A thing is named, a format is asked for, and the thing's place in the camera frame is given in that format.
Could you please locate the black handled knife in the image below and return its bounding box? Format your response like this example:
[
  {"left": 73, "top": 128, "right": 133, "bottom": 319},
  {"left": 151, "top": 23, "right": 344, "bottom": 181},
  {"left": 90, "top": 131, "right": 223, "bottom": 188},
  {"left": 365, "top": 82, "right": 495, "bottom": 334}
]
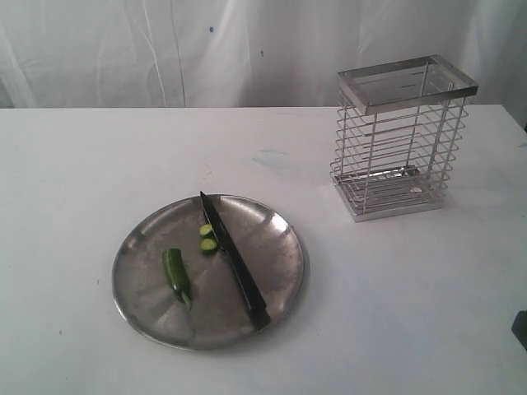
[{"left": 200, "top": 191, "right": 270, "bottom": 330}]

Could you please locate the round stainless steel plate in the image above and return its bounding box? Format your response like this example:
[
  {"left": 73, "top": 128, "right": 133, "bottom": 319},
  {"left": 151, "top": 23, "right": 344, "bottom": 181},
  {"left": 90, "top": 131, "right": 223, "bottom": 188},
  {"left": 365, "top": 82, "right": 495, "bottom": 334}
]
[{"left": 112, "top": 194, "right": 307, "bottom": 350}]

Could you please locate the steel wire utensil rack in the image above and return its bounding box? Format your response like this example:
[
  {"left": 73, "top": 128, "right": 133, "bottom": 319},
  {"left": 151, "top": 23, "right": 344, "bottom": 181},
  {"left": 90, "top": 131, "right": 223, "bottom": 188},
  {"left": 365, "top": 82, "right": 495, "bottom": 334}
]
[{"left": 330, "top": 55, "right": 478, "bottom": 222}]

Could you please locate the green cucumber with stem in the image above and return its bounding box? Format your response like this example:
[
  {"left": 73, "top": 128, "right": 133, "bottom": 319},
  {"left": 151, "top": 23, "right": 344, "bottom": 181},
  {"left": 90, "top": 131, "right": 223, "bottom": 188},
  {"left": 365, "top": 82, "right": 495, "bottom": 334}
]
[{"left": 162, "top": 248, "right": 192, "bottom": 310}]

